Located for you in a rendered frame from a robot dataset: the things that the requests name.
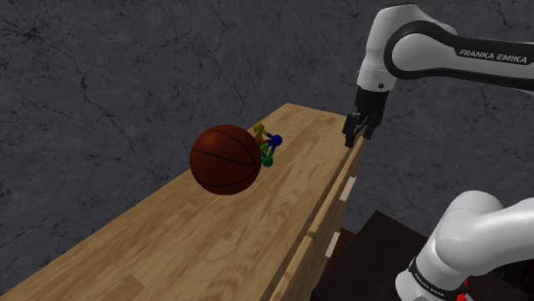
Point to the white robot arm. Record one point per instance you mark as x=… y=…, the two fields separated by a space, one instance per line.
x=421 y=50

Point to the light wooden chest of drawers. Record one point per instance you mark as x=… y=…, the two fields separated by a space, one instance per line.
x=217 y=246

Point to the dark robot stand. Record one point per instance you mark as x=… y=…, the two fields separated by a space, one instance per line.
x=375 y=258

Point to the brown basketball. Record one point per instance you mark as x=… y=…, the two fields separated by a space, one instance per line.
x=225 y=159

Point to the multicoloured ball-and-stick toy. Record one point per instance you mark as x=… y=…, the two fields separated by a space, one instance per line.
x=269 y=146

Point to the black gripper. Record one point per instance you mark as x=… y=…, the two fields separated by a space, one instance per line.
x=370 y=104

